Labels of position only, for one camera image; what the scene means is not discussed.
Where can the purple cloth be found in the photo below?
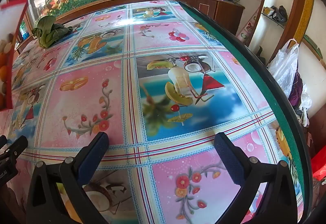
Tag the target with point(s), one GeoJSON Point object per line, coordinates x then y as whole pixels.
{"type": "Point", "coordinates": [296, 91]}

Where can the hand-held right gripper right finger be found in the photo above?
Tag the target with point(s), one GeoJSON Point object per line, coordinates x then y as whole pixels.
{"type": "Point", "coordinates": [226, 159]}

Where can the green bok choy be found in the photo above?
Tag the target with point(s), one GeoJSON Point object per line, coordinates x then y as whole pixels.
{"type": "Point", "coordinates": [48, 31]}

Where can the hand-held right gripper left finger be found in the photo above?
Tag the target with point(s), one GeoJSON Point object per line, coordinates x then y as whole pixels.
{"type": "Point", "coordinates": [94, 152]}

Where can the black shoes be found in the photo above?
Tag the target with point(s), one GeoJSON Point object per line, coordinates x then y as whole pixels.
{"type": "Point", "coordinates": [279, 13]}

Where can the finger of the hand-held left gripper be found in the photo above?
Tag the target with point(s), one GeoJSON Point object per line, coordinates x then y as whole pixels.
{"type": "Point", "coordinates": [17, 146]}
{"type": "Point", "coordinates": [2, 141]}

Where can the white plastic bag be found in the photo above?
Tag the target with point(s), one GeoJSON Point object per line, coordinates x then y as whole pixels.
{"type": "Point", "coordinates": [285, 68]}

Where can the pink flowered bag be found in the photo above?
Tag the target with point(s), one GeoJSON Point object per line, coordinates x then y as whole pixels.
{"type": "Point", "coordinates": [245, 31]}

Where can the wooden partition cabinet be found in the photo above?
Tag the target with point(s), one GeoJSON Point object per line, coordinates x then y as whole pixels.
{"type": "Point", "coordinates": [224, 12]}

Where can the red cardboard box lid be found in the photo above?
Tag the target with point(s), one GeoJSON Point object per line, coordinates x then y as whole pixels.
{"type": "Point", "coordinates": [11, 13]}

